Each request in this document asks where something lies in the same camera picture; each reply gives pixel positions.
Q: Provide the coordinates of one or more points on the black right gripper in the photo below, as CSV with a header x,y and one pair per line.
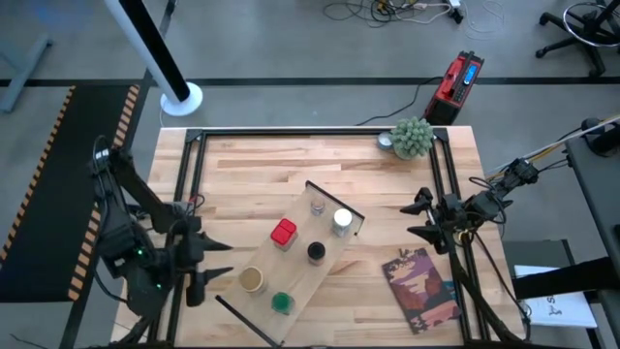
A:
x,y
448,213

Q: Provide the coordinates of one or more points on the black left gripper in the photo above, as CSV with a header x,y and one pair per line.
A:
x,y
190,252

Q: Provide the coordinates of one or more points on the tan-lid spice jar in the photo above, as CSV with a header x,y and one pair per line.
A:
x,y
252,279

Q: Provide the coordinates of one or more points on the white-lid bagel seasoning jar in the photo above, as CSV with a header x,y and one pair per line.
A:
x,y
342,220

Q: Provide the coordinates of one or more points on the green-lid spice jar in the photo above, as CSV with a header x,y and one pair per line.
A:
x,y
282,302

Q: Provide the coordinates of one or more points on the small clear-lid brown spice jar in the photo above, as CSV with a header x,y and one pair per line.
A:
x,y
318,206

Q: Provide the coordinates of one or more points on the black-lid spice jar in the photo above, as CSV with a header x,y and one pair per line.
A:
x,y
316,251

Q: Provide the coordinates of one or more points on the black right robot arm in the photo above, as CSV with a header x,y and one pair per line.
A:
x,y
489,199

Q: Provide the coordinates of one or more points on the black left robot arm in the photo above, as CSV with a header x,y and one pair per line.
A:
x,y
140,194

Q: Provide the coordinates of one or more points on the colourful landscape book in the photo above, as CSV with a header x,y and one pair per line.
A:
x,y
419,291

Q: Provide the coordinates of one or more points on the potted green succulent plant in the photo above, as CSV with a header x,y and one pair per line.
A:
x,y
412,138

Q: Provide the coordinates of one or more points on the small blue candle bowl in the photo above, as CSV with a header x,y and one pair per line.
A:
x,y
384,141

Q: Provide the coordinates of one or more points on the red portable power station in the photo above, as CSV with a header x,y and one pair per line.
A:
x,y
453,87

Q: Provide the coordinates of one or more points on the black desk crossbeam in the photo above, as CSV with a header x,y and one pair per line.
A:
x,y
557,281

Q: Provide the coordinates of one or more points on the white printed paper sheet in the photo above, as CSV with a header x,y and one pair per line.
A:
x,y
557,305

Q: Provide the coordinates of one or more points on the black hazard-striped floor mat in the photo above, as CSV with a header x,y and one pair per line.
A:
x,y
53,194

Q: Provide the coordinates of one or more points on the grey desk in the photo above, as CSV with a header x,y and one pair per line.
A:
x,y
598,194

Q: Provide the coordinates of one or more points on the black desk clamp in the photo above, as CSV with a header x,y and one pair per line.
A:
x,y
605,140

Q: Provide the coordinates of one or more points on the white tower fan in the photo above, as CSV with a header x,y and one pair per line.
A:
x,y
150,48

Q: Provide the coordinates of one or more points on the black office stool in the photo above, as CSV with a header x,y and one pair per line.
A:
x,y
588,29

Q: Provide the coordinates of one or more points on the grey table leg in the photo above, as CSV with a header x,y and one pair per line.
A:
x,y
24,72

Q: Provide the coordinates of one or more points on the black aluminium table frame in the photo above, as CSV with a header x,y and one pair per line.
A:
x,y
290,132

